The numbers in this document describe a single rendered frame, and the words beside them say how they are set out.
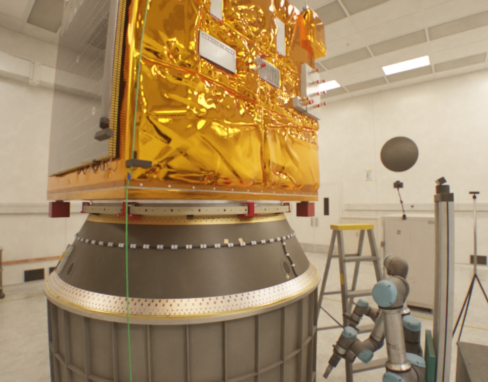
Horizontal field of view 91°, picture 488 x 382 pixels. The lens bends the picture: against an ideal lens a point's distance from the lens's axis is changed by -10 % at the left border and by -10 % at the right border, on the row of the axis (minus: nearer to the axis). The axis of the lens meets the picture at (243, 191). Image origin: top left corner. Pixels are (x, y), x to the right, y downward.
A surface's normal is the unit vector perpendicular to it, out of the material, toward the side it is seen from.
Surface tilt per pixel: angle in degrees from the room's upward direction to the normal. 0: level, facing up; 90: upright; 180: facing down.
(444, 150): 90
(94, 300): 43
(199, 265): 62
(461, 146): 90
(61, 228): 90
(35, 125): 90
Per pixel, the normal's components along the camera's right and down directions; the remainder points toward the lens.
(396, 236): -0.64, -0.04
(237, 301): 0.29, -0.76
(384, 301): -0.84, -0.14
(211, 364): 0.28, -0.04
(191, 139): 0.77, -0.04
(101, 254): -0.34, -0.50
